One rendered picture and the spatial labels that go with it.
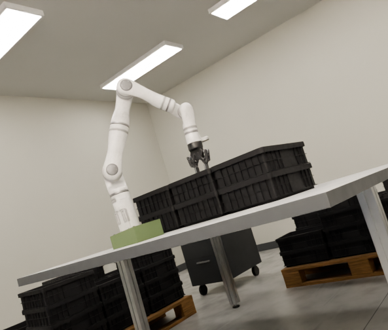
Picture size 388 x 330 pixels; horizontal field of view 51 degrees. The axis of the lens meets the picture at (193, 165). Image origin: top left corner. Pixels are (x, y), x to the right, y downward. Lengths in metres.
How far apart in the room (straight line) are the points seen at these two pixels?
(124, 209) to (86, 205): 3.58
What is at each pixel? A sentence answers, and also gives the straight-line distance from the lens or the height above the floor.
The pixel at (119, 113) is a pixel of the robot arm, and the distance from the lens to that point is 2.01.
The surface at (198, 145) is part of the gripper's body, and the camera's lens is 1.99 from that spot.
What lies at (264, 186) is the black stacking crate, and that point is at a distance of 1.72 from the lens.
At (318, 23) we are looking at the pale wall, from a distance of 5.46.
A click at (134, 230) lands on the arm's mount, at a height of 0.75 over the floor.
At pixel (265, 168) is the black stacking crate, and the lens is 1.70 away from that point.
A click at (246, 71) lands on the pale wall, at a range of 5.79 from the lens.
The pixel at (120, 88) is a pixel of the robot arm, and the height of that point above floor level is 1.43.
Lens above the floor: 0.74
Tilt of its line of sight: 7 degrees up
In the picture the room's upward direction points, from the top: 17 degrees counter-clockwise
